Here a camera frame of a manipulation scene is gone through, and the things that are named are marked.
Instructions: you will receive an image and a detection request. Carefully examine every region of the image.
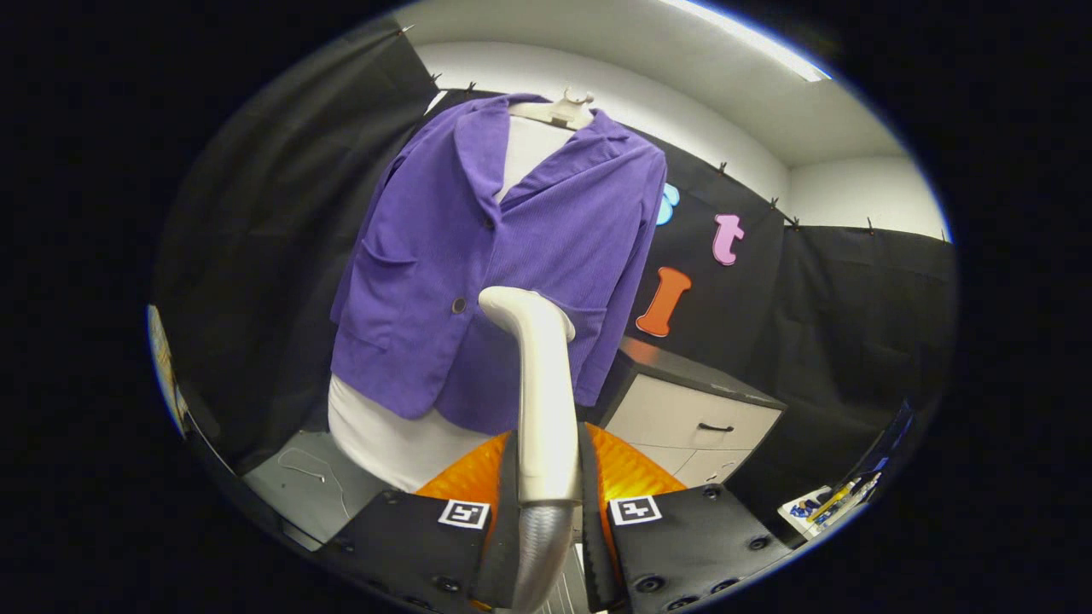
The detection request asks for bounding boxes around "dark blue flat board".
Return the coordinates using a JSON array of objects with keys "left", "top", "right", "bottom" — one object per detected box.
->
[{"left": 853, "top": 401, "right": 914, "bottom": 491}]

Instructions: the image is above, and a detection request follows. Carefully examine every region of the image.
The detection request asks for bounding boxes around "white clothes hanger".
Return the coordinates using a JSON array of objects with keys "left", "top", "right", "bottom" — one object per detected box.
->
[{"left": 509, "top": 88, "right": 595, "bottom": 130}]

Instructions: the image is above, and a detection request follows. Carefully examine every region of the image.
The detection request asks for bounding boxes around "purple jacket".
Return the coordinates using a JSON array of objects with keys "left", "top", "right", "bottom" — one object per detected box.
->
[{"left": 330, "top": 92, "right": 669, "bottom": 436}]

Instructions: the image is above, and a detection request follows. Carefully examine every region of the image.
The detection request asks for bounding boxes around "pile of small colourful items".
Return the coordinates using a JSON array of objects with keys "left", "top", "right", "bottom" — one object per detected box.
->
[{"left": 778, "top": 472, "right": 881, "bottom": 538}]

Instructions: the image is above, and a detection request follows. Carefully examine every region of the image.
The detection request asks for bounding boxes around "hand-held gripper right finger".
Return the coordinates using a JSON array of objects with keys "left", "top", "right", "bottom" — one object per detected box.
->
[{"left": 578, "top": 424, "right": 793, "bottom": 613}]

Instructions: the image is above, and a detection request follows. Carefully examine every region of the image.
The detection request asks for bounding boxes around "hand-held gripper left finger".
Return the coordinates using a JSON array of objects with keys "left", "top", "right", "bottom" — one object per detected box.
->
[{"left": 317, "top": 431, "right": 520, "bottom": 613}]

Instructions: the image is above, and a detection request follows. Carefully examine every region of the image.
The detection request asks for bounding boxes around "grey base board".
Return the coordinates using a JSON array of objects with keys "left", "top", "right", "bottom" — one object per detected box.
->
[{"left": 243, "top": 429, "right": 398, "bottom": 551}]

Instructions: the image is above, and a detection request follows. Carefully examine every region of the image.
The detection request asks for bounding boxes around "grey top white cabinet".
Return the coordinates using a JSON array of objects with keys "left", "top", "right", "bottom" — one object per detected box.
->
[{"left": 597, "top": 335, "right": 786, "bottom": 513}]

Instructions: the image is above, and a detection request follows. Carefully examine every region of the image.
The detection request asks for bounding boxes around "white garment steamer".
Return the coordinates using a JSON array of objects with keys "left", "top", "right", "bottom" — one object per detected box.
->
[{"left": 478, "top": 286, "right": 585, "bottom": 614}]

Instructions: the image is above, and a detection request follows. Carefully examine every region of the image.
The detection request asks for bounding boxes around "large ceiling light panel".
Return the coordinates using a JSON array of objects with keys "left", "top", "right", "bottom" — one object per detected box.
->
[{"left": 665, "top": 0, "right": 833, "bottom": 84}]

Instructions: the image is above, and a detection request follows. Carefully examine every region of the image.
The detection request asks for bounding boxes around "row of black clips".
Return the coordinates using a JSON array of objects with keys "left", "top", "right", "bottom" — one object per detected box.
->
[{"left": 397, "top": 24, "right": 948, "bottom": 240}]

